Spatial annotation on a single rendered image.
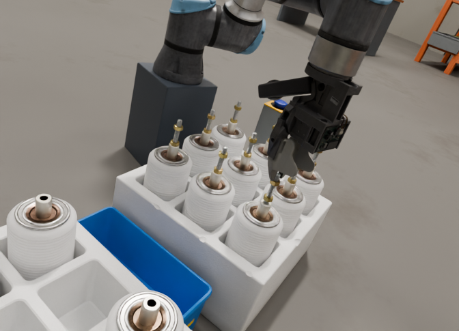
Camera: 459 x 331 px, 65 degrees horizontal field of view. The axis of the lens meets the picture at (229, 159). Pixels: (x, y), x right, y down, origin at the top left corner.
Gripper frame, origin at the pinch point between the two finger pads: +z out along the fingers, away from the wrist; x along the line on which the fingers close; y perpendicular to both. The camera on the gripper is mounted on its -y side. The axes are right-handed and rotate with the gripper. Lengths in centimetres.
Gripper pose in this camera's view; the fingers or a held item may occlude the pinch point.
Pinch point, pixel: (275, 170)
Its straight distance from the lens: 66.1
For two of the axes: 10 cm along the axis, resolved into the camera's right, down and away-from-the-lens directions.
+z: -2.7, 8.3, 4.9
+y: 6.1, 5.4, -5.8
